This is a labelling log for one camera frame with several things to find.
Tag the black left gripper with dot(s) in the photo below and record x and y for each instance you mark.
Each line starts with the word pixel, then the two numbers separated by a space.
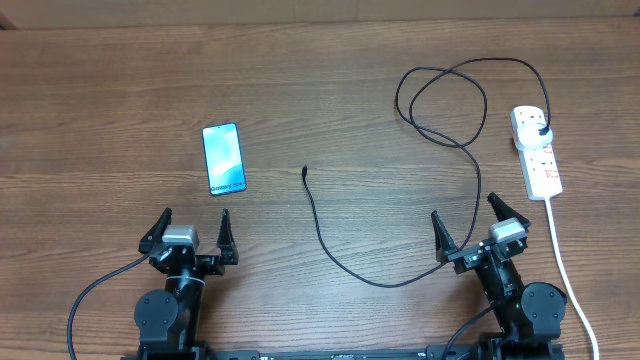
pixel 214 265

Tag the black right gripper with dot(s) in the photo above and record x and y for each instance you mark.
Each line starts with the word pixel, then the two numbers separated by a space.
pixel 446 249

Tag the blue-screen Galaxy smartphone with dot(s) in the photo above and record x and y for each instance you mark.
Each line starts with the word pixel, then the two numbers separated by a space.
pixel 223 157

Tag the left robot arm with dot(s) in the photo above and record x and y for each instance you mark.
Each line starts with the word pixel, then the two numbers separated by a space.
pixel 168 318

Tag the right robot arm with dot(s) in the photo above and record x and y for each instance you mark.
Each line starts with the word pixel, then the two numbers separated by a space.
pixel 529 315

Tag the white charger plug adapter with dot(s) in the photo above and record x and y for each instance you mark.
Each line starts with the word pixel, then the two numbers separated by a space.
pixel 530 137

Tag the white power strip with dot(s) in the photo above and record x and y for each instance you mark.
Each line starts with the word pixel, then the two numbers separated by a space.
pixel 539 166

